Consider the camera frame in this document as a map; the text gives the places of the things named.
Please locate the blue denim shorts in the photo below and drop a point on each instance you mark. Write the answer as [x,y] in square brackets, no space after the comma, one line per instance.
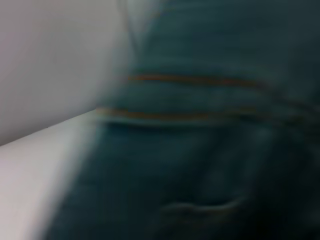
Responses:
[200,150]

